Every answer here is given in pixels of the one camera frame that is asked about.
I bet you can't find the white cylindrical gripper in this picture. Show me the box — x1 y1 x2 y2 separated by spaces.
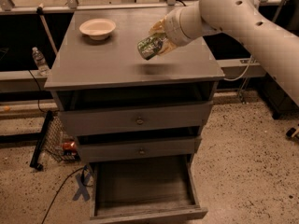
149 4 203 55

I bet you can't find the green soda can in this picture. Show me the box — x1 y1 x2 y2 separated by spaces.
137 33 167 60

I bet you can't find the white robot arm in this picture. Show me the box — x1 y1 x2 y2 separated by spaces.
149 0 299 105

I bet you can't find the grey wooden drawer cabinet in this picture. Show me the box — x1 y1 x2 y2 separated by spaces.
43 6 225 165

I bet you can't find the grey top drawer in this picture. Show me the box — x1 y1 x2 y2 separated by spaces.
60 102 212 136

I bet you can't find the grey middle drawer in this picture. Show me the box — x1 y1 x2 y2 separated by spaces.
77 136 201 162

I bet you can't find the grey open bottom drawer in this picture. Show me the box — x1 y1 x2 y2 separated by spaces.
84 155 207 224

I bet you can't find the white paper bowl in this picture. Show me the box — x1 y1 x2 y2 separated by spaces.
79 19 116 40

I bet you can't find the clear plastic water bottle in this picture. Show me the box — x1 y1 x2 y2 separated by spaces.
32 47 50 77

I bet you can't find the dark grey side cabinet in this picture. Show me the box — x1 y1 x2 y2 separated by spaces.
259 75 299 119

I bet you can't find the orange object in basket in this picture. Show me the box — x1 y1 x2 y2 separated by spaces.
62 141 77 153

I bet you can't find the black caster wheel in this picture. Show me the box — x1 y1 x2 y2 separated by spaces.
286 127 299 139

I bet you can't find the blue tape cross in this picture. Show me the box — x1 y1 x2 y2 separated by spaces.
73 174 91 202

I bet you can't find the black bar on floor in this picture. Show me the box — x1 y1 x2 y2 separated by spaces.
30 111 53 171

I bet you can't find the wire mesh basket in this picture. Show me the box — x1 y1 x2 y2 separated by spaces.
43 117 78 162

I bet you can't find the black floor cable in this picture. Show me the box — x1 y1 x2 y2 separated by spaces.
40 166 85 224

